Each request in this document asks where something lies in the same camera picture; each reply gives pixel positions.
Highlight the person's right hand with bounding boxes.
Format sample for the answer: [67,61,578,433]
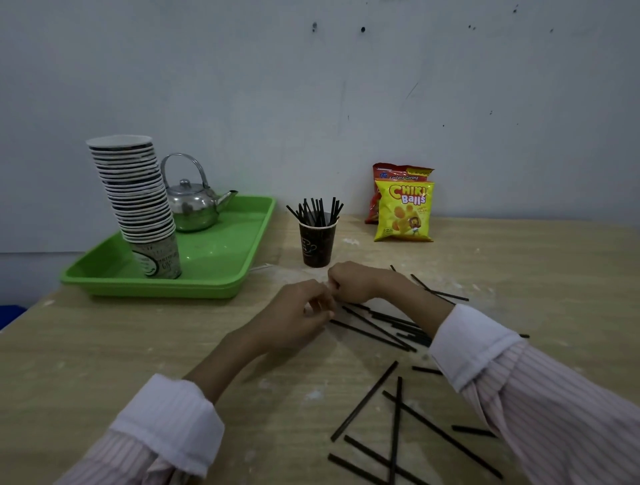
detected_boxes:
[327,261,397,305]

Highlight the yellow snack packet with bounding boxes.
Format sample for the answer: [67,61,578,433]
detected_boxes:
[373,180,436,243]

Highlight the green plastic tray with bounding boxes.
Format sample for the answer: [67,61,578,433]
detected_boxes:
[60,195,277,300]

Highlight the stack of white paper cups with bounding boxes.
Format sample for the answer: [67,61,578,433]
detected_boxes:
[86,134,183,280]

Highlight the scattered black straws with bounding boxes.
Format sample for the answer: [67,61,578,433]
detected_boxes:
[327,265,531,485]

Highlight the red snack packet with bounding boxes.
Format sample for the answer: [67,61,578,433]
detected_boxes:
[364,163,435,225]

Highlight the steel kettle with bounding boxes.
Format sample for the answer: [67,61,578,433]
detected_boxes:
[160,153,239,234]

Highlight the dark paper cup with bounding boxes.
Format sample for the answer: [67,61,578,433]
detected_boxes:
[298,214,338,269]

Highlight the bunch of black straws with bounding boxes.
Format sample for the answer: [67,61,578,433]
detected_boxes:
[286,197,345,229]

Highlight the person's right forearm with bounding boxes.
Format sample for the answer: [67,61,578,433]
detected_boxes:
[379,272,640,485]

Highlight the blue object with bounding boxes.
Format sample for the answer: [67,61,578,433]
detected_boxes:
[0,305,27,331]

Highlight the person's left hand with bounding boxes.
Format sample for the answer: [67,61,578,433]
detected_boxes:
[247,279,336,355]

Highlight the person's left forearm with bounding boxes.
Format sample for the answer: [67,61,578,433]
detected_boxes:
[54,327,268,485]

